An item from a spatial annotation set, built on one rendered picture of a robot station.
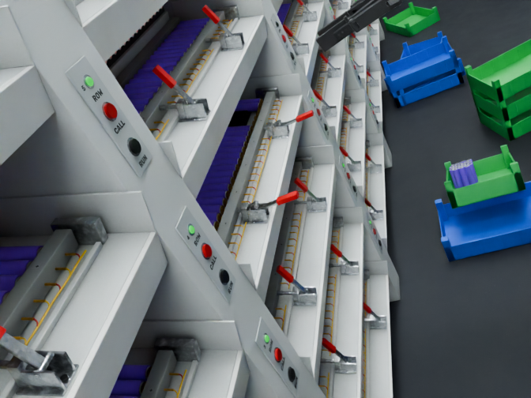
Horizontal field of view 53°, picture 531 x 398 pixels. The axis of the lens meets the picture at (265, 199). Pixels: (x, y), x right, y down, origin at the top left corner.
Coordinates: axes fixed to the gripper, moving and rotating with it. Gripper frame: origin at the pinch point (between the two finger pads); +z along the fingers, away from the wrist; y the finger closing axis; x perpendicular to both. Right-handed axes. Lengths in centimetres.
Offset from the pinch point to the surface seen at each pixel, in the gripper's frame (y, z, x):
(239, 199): 35.6, 19.3, 4.1
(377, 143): -76, 30, 63
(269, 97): -1.1, 19.8, 3.4
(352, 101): -76, 28, 44
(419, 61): -144, 12, 71
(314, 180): 0.7, 23.7, 25.3
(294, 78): -6.2, 14.6, 4.7
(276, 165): 22.7, 16.9, 7.8
